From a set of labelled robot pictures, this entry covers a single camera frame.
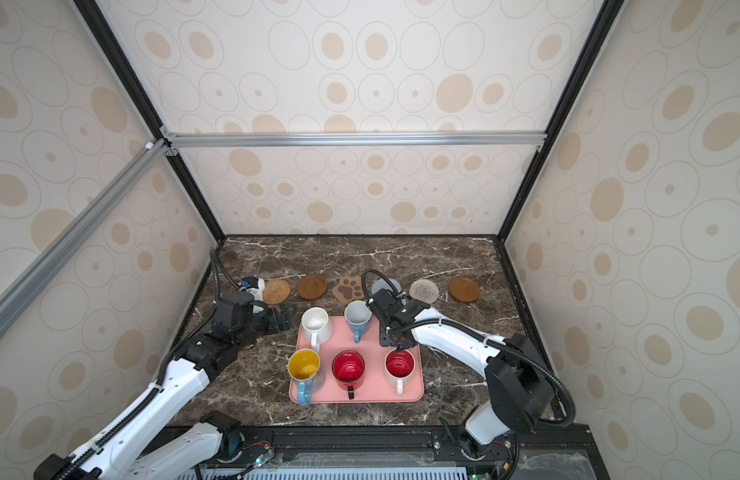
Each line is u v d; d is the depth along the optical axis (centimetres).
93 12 67
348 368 85
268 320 70
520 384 43
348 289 104
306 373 83
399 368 85
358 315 91
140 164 80
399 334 60
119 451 41
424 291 103
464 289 103
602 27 70
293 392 82
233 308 57
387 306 66
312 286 104
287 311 71
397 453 73
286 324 71
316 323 94
